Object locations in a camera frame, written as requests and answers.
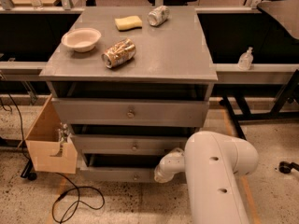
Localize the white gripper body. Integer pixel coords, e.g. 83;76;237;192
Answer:
154;166;174;183

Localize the grey bottom drawer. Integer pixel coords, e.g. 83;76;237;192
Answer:
80;154;162;183

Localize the grey drawer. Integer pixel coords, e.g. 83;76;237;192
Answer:
71;124;197;155
80;154;162;183
50;81;210;129

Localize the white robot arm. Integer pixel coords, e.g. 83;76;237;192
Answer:
154;132;259;224

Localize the grey top drawer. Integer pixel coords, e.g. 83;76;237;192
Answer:
50;81;210;129

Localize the grey middle drawer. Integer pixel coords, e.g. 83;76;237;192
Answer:
71;124;197;155

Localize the grey drawer cabinet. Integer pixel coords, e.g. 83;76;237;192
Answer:
39;6;219;173

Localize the wooden side box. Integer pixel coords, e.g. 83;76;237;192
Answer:
25;97;78;174

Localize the black caster wheel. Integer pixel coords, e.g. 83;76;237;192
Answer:
278;161;299;174

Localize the gold crushed soda can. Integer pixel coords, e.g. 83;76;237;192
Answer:
102;38;136;69

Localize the clear sanitizer pump bottle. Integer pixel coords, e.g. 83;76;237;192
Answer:
237;47;253;70

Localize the yellow sponge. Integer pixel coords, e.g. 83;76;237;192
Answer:
115;16;143;31

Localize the silver soda can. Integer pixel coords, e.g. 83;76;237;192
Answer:
148;6;170;27

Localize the white paper bowl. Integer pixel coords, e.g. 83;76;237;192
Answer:
61;28;102;52

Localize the dark desk top corner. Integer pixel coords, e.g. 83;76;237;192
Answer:
257;0;299;39

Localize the black table leg frame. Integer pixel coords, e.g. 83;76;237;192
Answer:
215;69;299;139

